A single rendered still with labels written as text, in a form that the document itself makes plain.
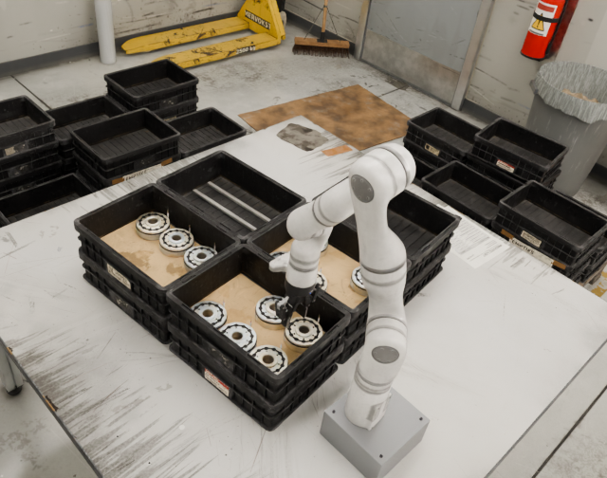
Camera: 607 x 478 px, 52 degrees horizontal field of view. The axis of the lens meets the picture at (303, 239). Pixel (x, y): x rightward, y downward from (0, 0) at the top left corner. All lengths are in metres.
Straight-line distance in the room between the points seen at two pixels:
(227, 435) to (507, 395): 0.80
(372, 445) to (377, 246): 0.58
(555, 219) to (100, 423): 2.16
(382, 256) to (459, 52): 3.68
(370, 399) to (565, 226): 1.75
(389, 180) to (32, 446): 1.83
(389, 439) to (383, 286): 0.49
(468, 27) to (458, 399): 3.31
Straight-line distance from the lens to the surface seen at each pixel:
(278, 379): 1.47
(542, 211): 3.06
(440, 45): 4.85
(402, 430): 1.61
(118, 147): 3.03
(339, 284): 1.85
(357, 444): 1.57
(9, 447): 2.56
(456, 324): 2.02
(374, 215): 1.11
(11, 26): 4.77
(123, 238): 1.96
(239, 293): 1.78
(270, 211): 2.08
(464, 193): 3.21
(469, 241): 2.36
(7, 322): 1.96
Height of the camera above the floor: 2.10
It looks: 40 degrees down
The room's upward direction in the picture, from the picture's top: 8 degrees clockwise
